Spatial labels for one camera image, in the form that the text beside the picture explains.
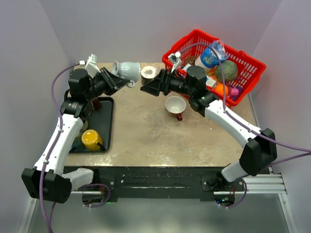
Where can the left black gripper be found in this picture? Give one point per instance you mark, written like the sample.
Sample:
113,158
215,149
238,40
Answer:
117,82

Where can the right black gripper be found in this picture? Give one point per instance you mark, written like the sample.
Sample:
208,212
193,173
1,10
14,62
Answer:
155,87

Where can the pale blue mug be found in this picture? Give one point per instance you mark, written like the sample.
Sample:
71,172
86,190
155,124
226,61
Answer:
127,70

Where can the brown floral mug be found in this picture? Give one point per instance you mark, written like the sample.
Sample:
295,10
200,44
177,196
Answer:
175,106

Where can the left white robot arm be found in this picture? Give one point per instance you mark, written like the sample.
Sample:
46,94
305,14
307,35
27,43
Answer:
46,180

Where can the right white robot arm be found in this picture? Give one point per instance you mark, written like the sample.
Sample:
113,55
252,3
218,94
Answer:
258,149

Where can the pale green mug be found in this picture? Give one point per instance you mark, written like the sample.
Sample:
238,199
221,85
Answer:
84,127

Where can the yellow mug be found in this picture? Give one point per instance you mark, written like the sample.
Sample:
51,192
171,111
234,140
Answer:
92,140

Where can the black labelled can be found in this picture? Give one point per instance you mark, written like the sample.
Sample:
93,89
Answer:
148,74

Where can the black plastic tray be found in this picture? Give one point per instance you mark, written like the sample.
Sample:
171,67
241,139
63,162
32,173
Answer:
102,122

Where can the blue white box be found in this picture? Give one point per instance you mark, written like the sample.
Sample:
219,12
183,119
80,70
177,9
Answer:
209,83

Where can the blue white snack bag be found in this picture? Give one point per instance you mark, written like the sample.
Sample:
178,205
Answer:
211,56

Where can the orange fruit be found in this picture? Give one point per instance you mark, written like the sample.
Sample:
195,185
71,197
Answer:
222,89

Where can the green melon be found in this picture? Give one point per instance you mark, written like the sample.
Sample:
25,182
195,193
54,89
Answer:
230,71

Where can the purple toy block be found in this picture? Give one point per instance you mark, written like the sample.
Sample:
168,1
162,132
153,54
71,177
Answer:
234,92

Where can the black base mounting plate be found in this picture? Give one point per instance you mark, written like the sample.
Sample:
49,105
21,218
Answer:
154,182

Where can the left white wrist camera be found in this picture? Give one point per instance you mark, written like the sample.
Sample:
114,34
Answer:
91,65

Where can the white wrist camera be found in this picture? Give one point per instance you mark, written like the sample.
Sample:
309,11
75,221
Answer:
175,59
91,65

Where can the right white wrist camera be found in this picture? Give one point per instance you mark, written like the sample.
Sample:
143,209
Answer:
175,59

